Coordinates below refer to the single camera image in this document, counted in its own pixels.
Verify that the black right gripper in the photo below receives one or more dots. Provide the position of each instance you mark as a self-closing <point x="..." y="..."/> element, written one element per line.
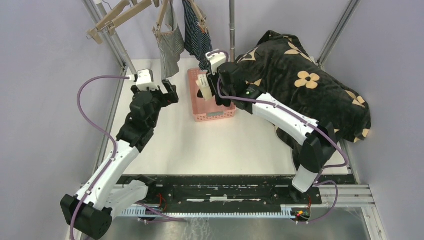
<point x="220" y="91"/>

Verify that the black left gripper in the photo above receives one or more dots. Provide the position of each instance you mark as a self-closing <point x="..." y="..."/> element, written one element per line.
<point x="170" y="97"/>

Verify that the black underwear beige waistband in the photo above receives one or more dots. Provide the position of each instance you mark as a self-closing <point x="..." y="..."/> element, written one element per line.
<point x="206" y="89"/>

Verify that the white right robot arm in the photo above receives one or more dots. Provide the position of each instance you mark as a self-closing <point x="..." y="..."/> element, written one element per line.
<point x="317" y="140"/>

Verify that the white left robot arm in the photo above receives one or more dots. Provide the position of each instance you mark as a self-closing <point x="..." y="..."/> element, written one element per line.
<point x="93" y="208"/>

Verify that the grey striped underwear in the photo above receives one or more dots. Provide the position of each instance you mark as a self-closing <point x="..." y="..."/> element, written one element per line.
<point x="170" y="41"/>

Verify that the navy striped underwear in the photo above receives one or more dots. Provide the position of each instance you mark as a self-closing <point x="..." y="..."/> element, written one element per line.
<point x="196" y="42"/>

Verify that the empty wooden clip hanger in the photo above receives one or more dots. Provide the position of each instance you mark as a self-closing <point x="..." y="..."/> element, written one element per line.
<point x="106" y="20"/>

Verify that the pink plastic basket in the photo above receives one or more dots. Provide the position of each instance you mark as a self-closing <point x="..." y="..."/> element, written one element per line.
<point x="202" y="110"/>

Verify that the black floral blanket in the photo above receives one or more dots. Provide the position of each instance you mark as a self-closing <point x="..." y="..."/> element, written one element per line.
<point x="281" y="66"/>

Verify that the right metal rack pole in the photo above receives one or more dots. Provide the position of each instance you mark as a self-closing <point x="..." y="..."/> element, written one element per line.
<point x="232" y="29"/>

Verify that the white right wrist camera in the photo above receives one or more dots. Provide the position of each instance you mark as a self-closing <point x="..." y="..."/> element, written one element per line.
<point x="216" y="58"/>

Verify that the left aluminium frame rail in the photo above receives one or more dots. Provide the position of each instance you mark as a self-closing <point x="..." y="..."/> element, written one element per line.
<point x="107" y="106"/>

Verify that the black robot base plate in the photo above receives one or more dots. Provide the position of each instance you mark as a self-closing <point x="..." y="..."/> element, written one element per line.
<point x="223" y="194"/>

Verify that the white slotted cable duct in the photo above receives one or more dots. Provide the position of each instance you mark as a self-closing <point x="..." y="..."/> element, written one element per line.
<point x="138" y="211"/>

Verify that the right aluminium frame post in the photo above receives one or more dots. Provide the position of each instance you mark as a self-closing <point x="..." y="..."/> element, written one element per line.
<point x="335" y="34"/>

